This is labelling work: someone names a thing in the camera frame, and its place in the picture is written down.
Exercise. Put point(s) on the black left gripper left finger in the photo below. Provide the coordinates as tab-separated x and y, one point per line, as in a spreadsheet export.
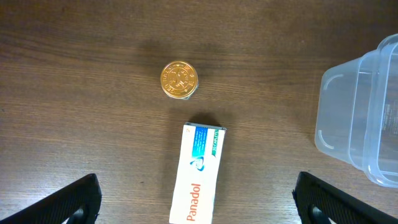
78	202

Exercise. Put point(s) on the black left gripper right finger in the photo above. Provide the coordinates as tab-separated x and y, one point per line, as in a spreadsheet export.
319	202

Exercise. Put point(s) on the white Panadol box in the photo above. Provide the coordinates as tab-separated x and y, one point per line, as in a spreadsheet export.
194	192

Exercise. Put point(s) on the gold-lidded balm jar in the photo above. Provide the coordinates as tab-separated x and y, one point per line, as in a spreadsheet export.
179	80

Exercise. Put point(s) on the clear plastic container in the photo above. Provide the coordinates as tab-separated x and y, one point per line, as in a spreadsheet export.
357	113

